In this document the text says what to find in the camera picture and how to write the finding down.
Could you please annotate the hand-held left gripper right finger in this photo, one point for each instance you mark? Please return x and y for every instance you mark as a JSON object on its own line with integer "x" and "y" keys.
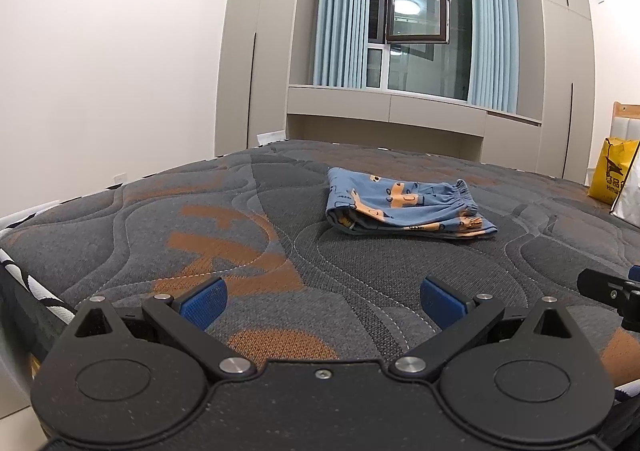
{"x": 442, "y": 301}

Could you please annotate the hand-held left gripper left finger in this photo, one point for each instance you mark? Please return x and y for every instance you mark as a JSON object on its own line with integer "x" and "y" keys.
{"x": 205, "y": 301}

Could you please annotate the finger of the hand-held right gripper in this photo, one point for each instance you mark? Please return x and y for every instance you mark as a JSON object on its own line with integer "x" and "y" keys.
{"x": 607, "y": 288}

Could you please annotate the blue pants with orange print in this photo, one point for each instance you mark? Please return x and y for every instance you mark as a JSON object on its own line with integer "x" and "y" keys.
{"x": 405, "y": 206}

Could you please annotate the white shopping bag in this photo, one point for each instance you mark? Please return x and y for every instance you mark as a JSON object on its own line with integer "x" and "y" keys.
{"x": 631, "y": 198}

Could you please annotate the grey orange quilted mattress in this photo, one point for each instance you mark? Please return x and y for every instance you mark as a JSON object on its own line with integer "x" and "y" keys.
{"x": 300, "y": 256}

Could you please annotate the yellow bag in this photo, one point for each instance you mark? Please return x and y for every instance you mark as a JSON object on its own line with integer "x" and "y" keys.
{"x": 612, "y": 171}

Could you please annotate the wooden padded headboard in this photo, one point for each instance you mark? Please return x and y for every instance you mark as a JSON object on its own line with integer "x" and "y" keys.
{"x": 627, "y": 123}

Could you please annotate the black white striped bed sheet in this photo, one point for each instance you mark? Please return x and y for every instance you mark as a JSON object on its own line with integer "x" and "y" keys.
{"x": 30, "y": 276}

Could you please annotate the white mattress label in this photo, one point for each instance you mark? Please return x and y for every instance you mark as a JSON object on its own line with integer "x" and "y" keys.
{"x": 271, "y": 137}

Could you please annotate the beige window bench cabinet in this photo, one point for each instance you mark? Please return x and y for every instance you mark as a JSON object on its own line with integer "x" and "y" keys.
{"x": 385, "y": 116}

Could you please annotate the beige wardrobe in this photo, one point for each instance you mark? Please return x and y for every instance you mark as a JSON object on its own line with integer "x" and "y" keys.
{"x": 260, "y": 41}
{"x": 555, "y": 81}

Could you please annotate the light blue curtain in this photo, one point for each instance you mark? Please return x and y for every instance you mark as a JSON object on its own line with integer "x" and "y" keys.
{"x": 342, "y": 11}
{"x": 492, "y": 31}

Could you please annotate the window with dark open sash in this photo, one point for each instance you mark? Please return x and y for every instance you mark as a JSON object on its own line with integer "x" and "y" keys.
{"x": 420, "y": 26}

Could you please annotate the white wall socket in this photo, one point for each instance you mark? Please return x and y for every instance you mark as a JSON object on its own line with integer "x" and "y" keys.
{"x": 121, "y": 176}

